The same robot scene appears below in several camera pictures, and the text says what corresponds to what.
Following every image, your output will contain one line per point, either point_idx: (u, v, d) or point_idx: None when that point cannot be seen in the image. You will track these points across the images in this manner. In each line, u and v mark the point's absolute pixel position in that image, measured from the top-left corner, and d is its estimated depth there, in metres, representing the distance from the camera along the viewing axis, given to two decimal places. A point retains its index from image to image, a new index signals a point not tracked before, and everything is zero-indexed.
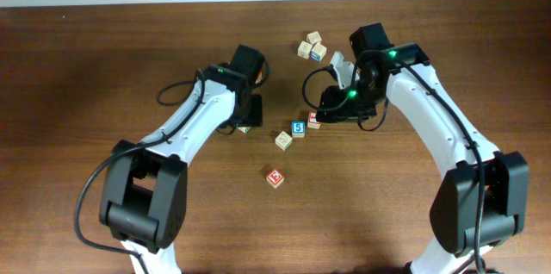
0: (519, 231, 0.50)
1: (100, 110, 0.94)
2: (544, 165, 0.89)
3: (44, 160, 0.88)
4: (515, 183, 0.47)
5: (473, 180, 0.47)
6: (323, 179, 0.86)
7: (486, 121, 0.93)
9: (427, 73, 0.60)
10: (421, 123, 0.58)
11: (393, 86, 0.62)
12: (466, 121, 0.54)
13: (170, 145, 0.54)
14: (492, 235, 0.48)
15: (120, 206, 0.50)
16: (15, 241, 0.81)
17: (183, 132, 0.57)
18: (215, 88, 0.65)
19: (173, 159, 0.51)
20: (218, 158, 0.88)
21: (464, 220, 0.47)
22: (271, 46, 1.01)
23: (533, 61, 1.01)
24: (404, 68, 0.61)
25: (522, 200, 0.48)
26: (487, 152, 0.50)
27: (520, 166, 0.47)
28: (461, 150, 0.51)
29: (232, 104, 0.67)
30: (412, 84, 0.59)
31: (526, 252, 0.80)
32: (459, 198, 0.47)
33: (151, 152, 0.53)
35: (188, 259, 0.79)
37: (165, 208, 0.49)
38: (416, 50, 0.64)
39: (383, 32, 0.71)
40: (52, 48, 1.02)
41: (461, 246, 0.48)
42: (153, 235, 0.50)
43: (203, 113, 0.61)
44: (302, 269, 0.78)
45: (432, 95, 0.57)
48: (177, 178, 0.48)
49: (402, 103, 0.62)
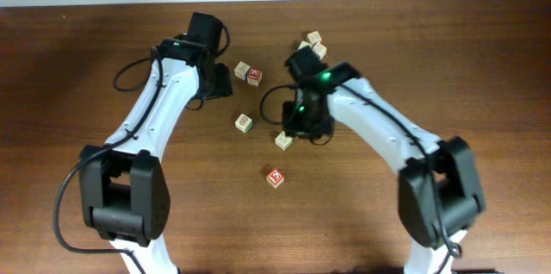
0: (483, 208, 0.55)
1: (99, 110, 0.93)
2: (544, 165, 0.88)
3: (43, 160, 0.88)
4: (462, 166, 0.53)
5: (425, 171, 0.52)
6: (323, 179, 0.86)
7: (486, 121, 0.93)
9: (361, 86, 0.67)
10: (368, 133, 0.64)
11: (334, 105, 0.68)
12: (405, 120, 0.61)
13: (137, 140, 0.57)
14: (457, 219, 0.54)
15: (102, 206, 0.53)
16: (15, 240, 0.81)
17: (149, 123, 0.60)
18: (173, 67, 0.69)
19: (144, 154, 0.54)
20: (218, 158, 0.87)
21: (428, 211, 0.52)
22: (271, 45, 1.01)
23: (532, 60, 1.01)
24: (339, 86, 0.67)
25: (473, 179, 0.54)
26: (432, 144, 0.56)
27: (462, 150, 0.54)
28: (406, 146, 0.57)
29: (195, 78, 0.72)
30: (349, 98, 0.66)
31: (527, 252, 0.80)
32: (417, 193, 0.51)
33: (120, 152, 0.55)
35: (188, 260, 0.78)
37: (147, 200, 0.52)
38: (346, 66, 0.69)
39: (314, 53, 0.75)
40: (51, 48, 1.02)
41: (433, 237, 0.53)
42: (141, 228, 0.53)
43: (165, 95, 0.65)
44: (303, 268, 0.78)
45: (369, 104, 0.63)
48: (151, 171, 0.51)
49: (347, 116, 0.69)
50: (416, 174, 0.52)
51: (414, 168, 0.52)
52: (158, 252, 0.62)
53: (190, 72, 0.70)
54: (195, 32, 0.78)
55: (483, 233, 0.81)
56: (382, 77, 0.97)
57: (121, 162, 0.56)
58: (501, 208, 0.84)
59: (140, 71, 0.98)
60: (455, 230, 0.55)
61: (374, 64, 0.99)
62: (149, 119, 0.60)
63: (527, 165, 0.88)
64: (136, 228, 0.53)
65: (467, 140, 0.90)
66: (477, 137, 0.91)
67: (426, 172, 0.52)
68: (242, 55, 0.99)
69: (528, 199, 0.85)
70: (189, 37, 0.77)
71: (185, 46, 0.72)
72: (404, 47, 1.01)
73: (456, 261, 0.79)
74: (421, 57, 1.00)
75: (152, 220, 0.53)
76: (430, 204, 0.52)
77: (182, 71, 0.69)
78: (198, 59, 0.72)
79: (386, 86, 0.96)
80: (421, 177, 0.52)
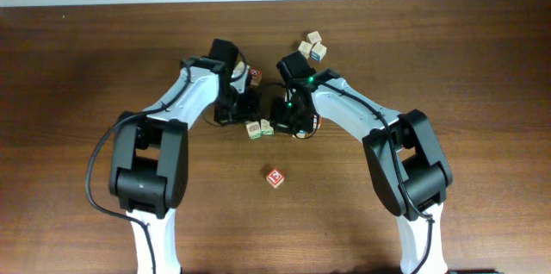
0: (451, 178, 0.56)
1: (100, 110, 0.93)
2: (544, 165, 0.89)
3: (44, 160, 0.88)
4: (423, 135, 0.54)
5: (385, 139, 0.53)
6: (323, 180, 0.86)
7: (486, 122, 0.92)
9: (337, 82, 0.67)
10: (343, 120, 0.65)
11: (317, 101, 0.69)
12: (373, 102, 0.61)
13: (168, 113, 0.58)
14: (424, 188, 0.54)
15: (128, 174, 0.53)
16: (16, 240, 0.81)
17: (180, 103, 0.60)
18: (201, 71, 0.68)
19: (174, 122, 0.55)
20: (218, 158, 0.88)
21: (392, 177, 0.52)
22: (270, 46, 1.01)
23: (532, 60, 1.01)
24: (321, 85, 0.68)
25: (436, 149, 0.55)
26: (393, 117, 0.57)
27: (421, 121, 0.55)
28: (370, 123, 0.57)
29: (216, 84, 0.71)
30: (328, 92, 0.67)
31: (527, 252, 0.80)
32: (378, 158, 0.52)
33: (151, 120, 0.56)
35: (189, 259, 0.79)
37: (169, 161, 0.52)
38: (329, 71, 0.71)
39: (303, 58, 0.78)
40: (52, 48, 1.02)
41: (402, 205, 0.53)
42: (162, 196, 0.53)
43: (193, 89, 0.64)
44: (302, 269, 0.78)
45: (343, 95, 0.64)
48: (180, 134, 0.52)
49: (326, 111, 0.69)
50: (376, 141, 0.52)
51: (374, 137, 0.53)
52: (169, 230, 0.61)
53: (214, 78, 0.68)
54: (214, 55, 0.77)
55: (484, 233, 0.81)
56: (382, 77, 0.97)
57: (152, 131, 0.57)
58: (501, 208, 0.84)
59: (140, 71, 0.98)
60: (423, 199, 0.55)
61: (374, 64, 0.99)
62: (180, 100, 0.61)
63: (527, 165, 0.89)
64: (157, 195, 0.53)
65: (467, 140, 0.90)
66: (479, 137, 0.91)
67: (386, 140, 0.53)
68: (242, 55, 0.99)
69: (528, 199, 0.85)
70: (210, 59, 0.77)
71: (206, 62, 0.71)
72: (404, 47, 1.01)
73: (456, 261, 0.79)
74: (421, 57, 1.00)
75: (176, 188, 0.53)
76: (393, 170, 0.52)
77: (207, 76, 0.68)
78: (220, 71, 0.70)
79: (386, 86, 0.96)
80: (380, 143, 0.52)
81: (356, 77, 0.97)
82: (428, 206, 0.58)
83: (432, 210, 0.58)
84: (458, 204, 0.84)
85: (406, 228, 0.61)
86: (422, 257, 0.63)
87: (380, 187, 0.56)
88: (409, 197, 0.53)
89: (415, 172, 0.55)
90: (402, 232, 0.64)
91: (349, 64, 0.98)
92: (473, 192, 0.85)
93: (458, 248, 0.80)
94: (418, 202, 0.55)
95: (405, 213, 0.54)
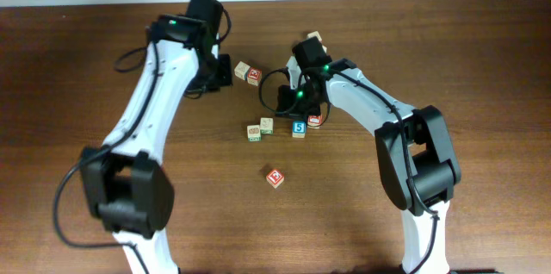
0: (459, 178, 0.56)
1: (100, 109, 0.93)
2: (544, 165, 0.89)
3: (44, 160, 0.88)
4: (435, 132, 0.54)
5: (398, 133, 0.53)
6: (323, 180, 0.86)
7: (486, 121, 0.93)
9: (355, 72, 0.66)
10: (357, 109, 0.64)
11: (331, 90, 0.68)
12: (388, 96, 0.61)
13: (135, 139, 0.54)
14: (432, 184, 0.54)
15: (102, 209, 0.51)
16: (15, 240, 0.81)
17: (147, 119, 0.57)
18: (169, 52, 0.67)
19: (143, 156, 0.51)
20: (218, 158, 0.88)
21: (400, 171, 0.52)
22: (270, 45, 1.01)
23: (532, 60, 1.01)
24: (336, 74, 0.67)
25: (448, 147, 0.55)
26: (407, 112, 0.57)
27: (435, 117, 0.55)
28: (384, 116, 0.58)
29: (193, 62, 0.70)
30: (343, 82, 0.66)
31: (527, 252, 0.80)
32: (389, 151, 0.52)
33: (120, 153, 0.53)
35: (188, 259, 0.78)
37: (146, 195, 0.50)
38: (345, 60, 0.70)
39: (319, 43, 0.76)
40: (52, 47, 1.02)
41: (408, 199, 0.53)
42: (145, 224, 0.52)
43: (163, 85, 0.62)
44: (302, 269, 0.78)
45: (359, 86, 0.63)
48: (151, 172, 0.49)
49: (341, 101, 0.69)
50: (388, 133, 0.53)
51: (387, 129, 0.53)
52: (160, 245, 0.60)
53: (188, 57, 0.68)
54: (193, 15, 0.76)
55: (484, 233, 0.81)
56: (382, 77, 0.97)
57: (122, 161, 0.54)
58: (501, 208, 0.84)
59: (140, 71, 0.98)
60: (430, 195, 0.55)
61: (374, 64, 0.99)
62: (147, 114, 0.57)
63: (527, 165, 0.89)
64: (141, 221, 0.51)
65: (467, 139, 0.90)
66: (478, 137, 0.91)
67: (399, 133, 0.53)
68: (242, 55, 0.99)
69: (528, 199, 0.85)
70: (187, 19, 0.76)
71: (183, 26, 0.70)
72: (404, 47, 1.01)
73: (456, 261, 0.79)
74: (421, 57, 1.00)
75: (157, 216, 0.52)
76: (403, 164, 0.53)
77: (180, 55, 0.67)
78: (195, 40, 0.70)
79: (386, 86, 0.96)
80: (393, 136, 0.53)
81: None
82: (434, 203, 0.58)
83: (438, 208, 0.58)
84: (458, 204, 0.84)
85: (411, 225, 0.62)
86: (424, 254, 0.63)
87: (387, 180, 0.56)
88: (416, 191, 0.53)
89: (423, 167, 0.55)
90: (406, 227, 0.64)
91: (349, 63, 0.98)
92: (473, 192, 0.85)
93: (458, 248, 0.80)
94: (425, 198, 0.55)
95: (410, 208, 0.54)
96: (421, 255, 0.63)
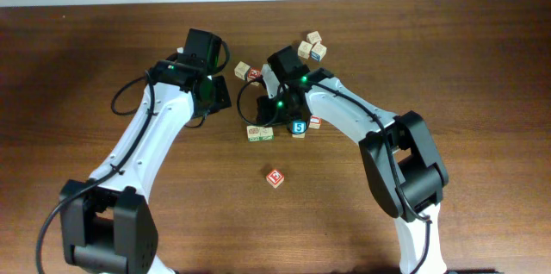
0: (447, 180, 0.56)
1: (100, 109, 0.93)
2: (544, 165, 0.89)
3: (44, 160, 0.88)
4: (418, 138, 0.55)
5: (380, 142, 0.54)
6: (323, 179, 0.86)
7: (485, 121, 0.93)
9: (332, 82, 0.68)
10: (338, 121, 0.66)
11: (310, 102, 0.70)
12: (368, 104, 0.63)
13: (121, 176, 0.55)
14: (421, 189, 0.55)
15: (83, 245, 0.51)
16: (15, 240, 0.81)
17: (137, 157, 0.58)
18: (166, 93, 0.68)
19: (129, 192, 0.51)
20: (217, 158, 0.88)
21: (389, 180, 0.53)
22: (270, 45, 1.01)
23: (531, 60, 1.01)
24: (314, 84, 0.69)
25: (434, 152, 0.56)
26: (389, 120, 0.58)
27: (417, 123, 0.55)
28: (367, 125, 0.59)
29: (188, 105, 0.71)
30: (322, 93, 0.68)
31: (527, 252, 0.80)
32: (374, 163, 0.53)
33: (105, 188, 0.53)
35: (188, 260, 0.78)
37: (127, 235, 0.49)
38: (322, 70, 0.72)
39: (296, 53, 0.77)
40: (52, 47, 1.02)
41: (399, 207, 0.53)
42: (124, 267, 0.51)
43: (158, 122, 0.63)
44: (302, 269, 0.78)
45: (337, 96, 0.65)
48: (135, 211, 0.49)
49: (321, 112, 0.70)
50: (373, 145, 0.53)
51: (370, 140, 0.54)
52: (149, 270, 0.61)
53: (185, 100, 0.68)
54: (190, 52, 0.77)
55: (484, 233, 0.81)
56: (382, 77, 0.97)
57: (108, 196, 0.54)
58: (501, 208, 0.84)
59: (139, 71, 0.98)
60: (419, 200, 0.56)
61: (374, 64, 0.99)
62: (137, 152, 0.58)
63: (526, 165, 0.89)
64: (121, 263, 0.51)
65: (467, 139, 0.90)
66: (478, 137, 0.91)
67: (382, 142, 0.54)
68: (242, 55, 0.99)
69: (528, 199, 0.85)
70: (185, 57, 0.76)
71: (180, 69, 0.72)
72: (404, 47, 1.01)
73: (456, 261, 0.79)
74: (421, 57, 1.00)
75: (139, 259, 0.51)
76: (390, 173, 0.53)
77: (176, 97, 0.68)
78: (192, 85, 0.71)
79: (386, 86, 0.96)
80: (376, 147, 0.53)
81: (356, 77, 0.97)
82: (424, 207, 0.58)
83: (430, 210, 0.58)
84: (458, 204, 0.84)
85: (405, 230, 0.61)
86: (420, 257, 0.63)
87: (377, 189, 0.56)
88: (405, 199, 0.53)
89: (410, 174, 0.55)
90: (399, 233, 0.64)
91: (349, 63, 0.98)
92: (473, 192, 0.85)
93: (458, 249, 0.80)
94: (415, 203, 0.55)
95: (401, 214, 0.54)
96: (417, 258, 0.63)
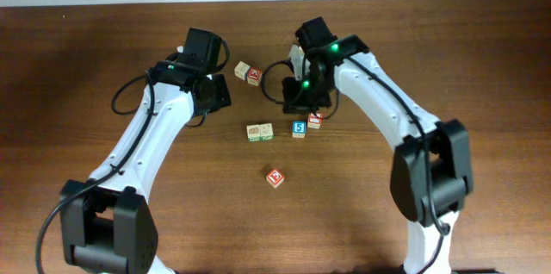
0: (471, 189, 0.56)
1: (99, 108, 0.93)
2: (544, 165, 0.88)
3: (43, 160, 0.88)
4: (458, 147, 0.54)
5: (419, 148, 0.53)
6: (323, 179, 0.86)
7: (485, 121, 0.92)
9: (368, 61, 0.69)
10: (368, 106, 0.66)
11: (339, 76, 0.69)
12: (407, 99, 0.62)
13: (121, 176, 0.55)
14: (446, 197, 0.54)
15: (83, 245, 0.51)
16: (14, 240, 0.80)
17: (137, 157, 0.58)
18: (166, 93, 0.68)
19: (129, 192, 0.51)
20: (217, 158, 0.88)
21: (418, 187, 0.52)
22: (270, 45, 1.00)
23: (531, 60, 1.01)
24: (346, 59, 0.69)
25: (467, 164, 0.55)
26: (431, 125, 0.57)
27: (458, 133, 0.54)
28: (405, 125, 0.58)
29: (188, 104, 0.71)
30: (355, 71, 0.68)
31: (527, 252, 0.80)
32: (410, 170, 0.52)
33: (104, 189, 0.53)
35: (188, 260, 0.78)
37: (128, 236, 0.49)
38: (355, 37, 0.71)
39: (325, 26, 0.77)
40: (51, 47, 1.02)
41: (420, 212, 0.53)
42: (124, 267, 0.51)
43: (158, 122, 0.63)
44: (302, 269, 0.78)
45: (374, 80, 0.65)
48: (136, 211, 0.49)
49: (349, 90, 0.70)
50: (411, 152, 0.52)
51: (408, 146, 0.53)
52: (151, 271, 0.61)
53: (185, 100, 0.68)
54: (190, 51, 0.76)
55: (483, 233, 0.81)
56: None
57: (107, 197, 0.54)
58: (500, 208, 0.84)
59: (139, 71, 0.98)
60: (442, 207, 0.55)
61: None
62: (137, 152, 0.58)
63: (526, 165, 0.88)
64: (122, 264, 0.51)
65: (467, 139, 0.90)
66: (478, 137, 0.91)
67: (421, 148, 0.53)
68: (242, 55, 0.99)
69: (528, 199, 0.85)
70: (185, 57, 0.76)
71: (180, 69, 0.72)
72: (404, 47, 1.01)
73: (456, 261, 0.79)
74: (421, 57, 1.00)
75: (139, 259, 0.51)
76: (423, 180, 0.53)
77: (176, 97, 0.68)
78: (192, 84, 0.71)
79: None
80: (415, 152, 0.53)
81: None
82: (443, 214, 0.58)
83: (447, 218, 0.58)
84: None
85: (417, 233, 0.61)
86: (429, 259, 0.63)
87: (400, 192, 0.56)
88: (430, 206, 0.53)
89: (438, 180, 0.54)
90: (411, 233, 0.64)
91: None
92: None
93: (458, 249, 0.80)
94: (437, 210, 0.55)
95: (420, 219, 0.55)
96: (425, 260, 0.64)
